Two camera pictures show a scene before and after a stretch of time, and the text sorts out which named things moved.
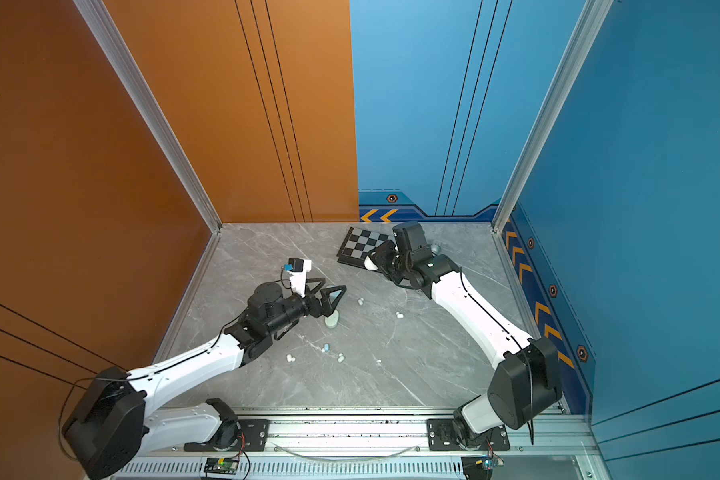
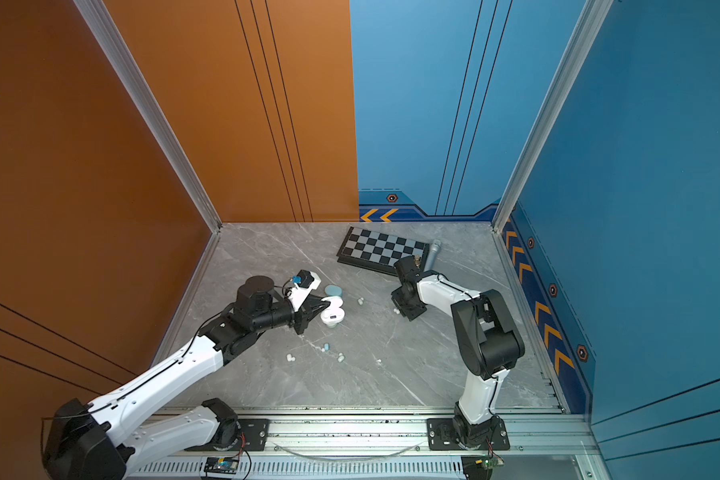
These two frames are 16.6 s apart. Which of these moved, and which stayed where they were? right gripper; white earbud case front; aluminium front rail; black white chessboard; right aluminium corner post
Moved: white earbud case front; right gripper
Stayed: right aluminium corner post; aluminium front rail; black white chessboard
